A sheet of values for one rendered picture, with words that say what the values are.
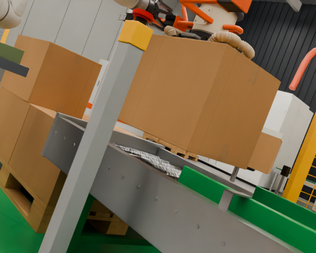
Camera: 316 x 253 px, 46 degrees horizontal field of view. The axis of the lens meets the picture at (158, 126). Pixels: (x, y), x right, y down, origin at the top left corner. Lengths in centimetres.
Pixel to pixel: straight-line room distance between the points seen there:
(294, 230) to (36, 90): 184
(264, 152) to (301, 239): 261
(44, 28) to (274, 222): 1182
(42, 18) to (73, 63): 1001
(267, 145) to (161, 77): 221
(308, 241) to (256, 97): 71
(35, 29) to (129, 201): 1135
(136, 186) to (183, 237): 25
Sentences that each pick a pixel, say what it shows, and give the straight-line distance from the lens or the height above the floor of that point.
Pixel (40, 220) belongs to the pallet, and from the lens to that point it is 199.
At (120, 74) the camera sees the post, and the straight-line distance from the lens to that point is 113.
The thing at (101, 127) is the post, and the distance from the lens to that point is 113.
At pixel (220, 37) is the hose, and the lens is 150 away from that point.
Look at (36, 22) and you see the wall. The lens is 1240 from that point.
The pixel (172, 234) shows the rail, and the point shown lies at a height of 47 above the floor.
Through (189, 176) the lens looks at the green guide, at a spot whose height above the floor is 61.
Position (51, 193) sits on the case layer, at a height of 21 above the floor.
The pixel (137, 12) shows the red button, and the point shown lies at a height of 102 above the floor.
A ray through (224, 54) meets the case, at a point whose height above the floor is 104.
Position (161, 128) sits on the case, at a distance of 141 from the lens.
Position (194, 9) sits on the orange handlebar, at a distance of 155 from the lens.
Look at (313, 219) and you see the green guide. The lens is 148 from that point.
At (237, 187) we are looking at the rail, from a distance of 174.
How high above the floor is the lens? 76
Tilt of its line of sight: 2 degrees down
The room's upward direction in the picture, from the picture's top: 21 degrees clockwise
